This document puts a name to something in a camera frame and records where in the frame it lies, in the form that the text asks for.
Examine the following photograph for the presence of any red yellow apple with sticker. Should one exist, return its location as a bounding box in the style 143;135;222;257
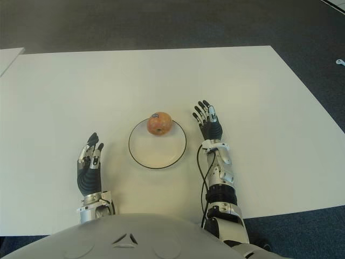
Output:
146;111;173;135

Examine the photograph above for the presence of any white plate with black rim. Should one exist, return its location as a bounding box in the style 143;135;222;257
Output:
128;118;188;170

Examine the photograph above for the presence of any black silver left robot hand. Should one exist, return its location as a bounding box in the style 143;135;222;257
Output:
76;132;105;197

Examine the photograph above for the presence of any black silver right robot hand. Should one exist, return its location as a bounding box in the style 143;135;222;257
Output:
192;99;224;141

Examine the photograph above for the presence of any black robot foot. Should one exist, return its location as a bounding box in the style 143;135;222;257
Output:
252;237;273;251

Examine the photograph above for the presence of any grey robot torso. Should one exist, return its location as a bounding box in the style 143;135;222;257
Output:
0;213;259;259

